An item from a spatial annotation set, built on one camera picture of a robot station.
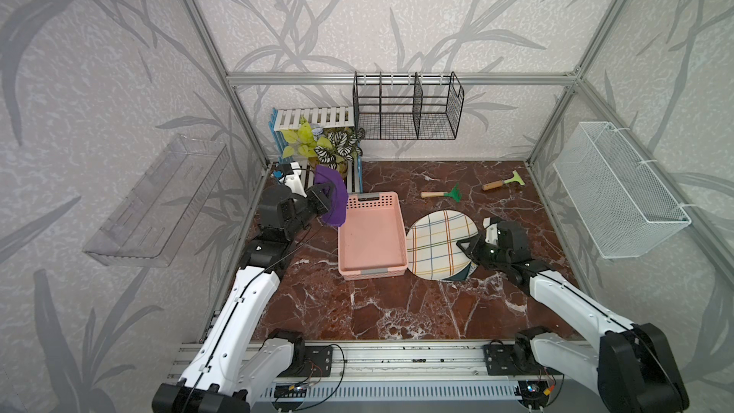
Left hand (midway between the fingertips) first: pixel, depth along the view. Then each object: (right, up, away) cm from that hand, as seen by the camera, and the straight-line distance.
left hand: (335, 185), depth 71 cm
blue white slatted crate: (-7, +23, +25) cm, 35 cm away
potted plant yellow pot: (-7, +12, +16) cm, 21 cm away
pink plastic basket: (+8, -20, +25) cm, 33 cm away
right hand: (+35, -17, +15) cm, 41 cm away
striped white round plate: (+27, -21, +18) cm, 39 cm away
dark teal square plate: (+34, -25, +8) cm, 43 cm away
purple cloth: (0, -6, +7) cm, 9 cm away
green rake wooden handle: (+40, -4, +38) cm, 55 cm away
